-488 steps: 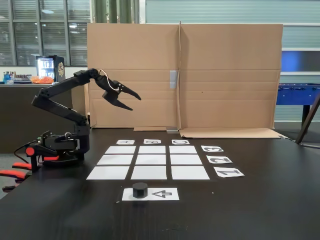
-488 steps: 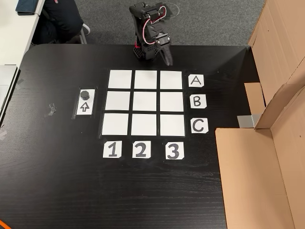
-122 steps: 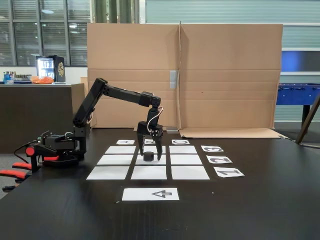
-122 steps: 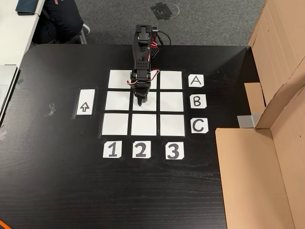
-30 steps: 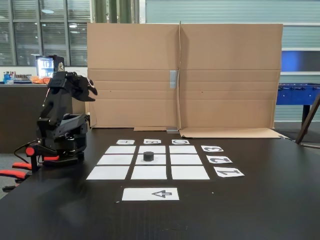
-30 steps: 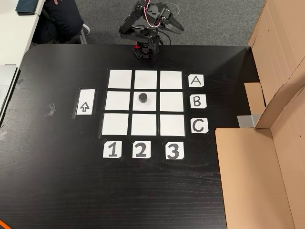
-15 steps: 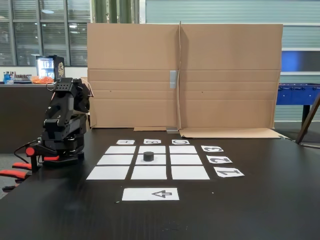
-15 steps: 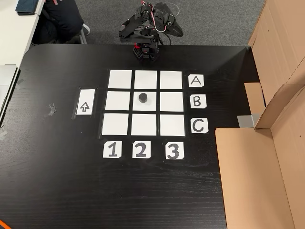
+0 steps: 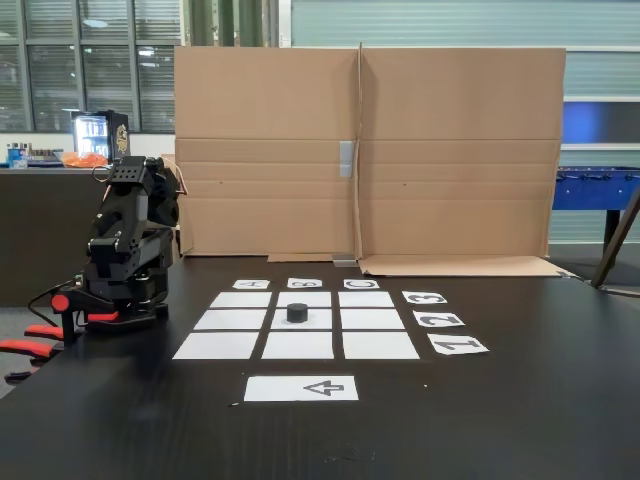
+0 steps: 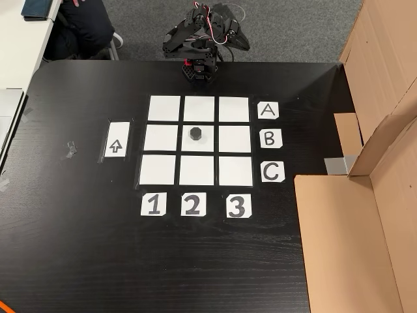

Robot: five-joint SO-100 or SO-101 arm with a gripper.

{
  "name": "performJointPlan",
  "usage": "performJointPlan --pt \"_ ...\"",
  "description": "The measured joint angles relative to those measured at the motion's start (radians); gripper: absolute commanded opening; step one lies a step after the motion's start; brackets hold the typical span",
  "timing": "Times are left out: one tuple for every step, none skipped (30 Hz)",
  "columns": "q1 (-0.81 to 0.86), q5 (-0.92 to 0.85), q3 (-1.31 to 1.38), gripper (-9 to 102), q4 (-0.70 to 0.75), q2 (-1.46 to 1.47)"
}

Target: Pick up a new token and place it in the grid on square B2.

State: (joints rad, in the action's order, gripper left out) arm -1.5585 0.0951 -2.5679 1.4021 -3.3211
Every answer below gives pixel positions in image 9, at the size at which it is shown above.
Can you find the black mini fridge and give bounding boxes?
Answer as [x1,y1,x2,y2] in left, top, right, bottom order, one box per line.
[71,109,132,166]

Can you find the orange bag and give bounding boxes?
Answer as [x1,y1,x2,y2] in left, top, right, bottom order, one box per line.
[62,151,110,169]

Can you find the dark counter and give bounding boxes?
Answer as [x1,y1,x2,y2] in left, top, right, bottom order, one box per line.
[0,167,171,309]

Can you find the large brown cardboard panel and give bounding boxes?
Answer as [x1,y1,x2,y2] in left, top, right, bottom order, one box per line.
[173,45,362,264]
[355,42,574,278]

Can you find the red and black clamp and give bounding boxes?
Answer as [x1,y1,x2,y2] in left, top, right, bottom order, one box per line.
[0,287,121,384]

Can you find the blue and white carton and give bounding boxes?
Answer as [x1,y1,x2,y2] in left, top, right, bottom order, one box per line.
[5,142,30,170]

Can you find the white arrow paper sheet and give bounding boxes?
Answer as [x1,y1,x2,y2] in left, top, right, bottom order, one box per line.
[243,375,360,402]

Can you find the number 3 paper sheet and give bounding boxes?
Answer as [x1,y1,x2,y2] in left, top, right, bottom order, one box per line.
[402,291,449,305]

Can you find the number 2 paper sheet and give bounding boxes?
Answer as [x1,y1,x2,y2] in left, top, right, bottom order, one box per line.
[413,311,466,329]

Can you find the number 1 paper sheet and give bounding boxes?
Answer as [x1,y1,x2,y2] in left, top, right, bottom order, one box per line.
[427,335,490,356]

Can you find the blue foosball table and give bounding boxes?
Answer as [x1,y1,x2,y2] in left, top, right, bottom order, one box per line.
[552,164,640,261]

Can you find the brown wooden easel leg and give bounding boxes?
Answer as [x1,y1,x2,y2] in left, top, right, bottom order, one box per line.
[592,188,640,289]

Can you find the black cable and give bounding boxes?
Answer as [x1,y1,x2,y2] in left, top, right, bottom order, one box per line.
[27,282,86,327]

